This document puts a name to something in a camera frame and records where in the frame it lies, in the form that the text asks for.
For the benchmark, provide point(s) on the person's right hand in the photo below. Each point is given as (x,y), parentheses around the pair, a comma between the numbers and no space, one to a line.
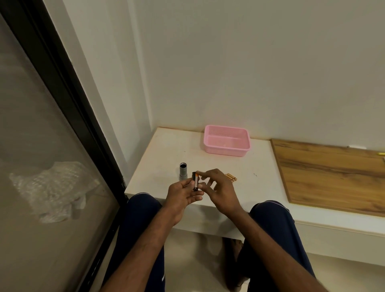
(222,192)

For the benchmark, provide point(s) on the person's left hand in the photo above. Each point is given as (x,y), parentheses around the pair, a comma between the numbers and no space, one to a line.
(179,198)

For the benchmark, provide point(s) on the black battery holder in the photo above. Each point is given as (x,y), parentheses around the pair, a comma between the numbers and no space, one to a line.
(195,184)

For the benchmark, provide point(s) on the grey flashlight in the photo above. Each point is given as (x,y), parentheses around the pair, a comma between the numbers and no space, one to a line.
(183,173)

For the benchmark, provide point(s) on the black orange-tipped battery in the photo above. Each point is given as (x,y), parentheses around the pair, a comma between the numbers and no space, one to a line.
(195,174)

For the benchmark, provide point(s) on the person's left forearm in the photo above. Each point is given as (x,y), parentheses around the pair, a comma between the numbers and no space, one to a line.
(141,252)

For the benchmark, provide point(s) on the person's right forearm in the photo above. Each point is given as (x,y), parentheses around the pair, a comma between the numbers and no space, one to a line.
(270,252)

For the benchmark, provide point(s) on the person's left leg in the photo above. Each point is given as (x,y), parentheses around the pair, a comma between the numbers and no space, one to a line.
(138,216)

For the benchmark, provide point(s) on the person's right foot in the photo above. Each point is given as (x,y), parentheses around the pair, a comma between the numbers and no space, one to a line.
(237,249)

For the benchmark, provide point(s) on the pink plastic basket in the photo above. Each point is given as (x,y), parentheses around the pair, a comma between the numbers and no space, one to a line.
(227,143)

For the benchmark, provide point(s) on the wood-grain board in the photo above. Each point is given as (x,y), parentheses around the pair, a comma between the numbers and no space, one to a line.
(331,177)

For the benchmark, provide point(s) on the clear bubble wrap sheet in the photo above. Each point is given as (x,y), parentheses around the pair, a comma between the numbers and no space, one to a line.
(54,192)

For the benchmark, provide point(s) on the black door frame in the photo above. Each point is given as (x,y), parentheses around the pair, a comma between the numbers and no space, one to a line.
(75,105)

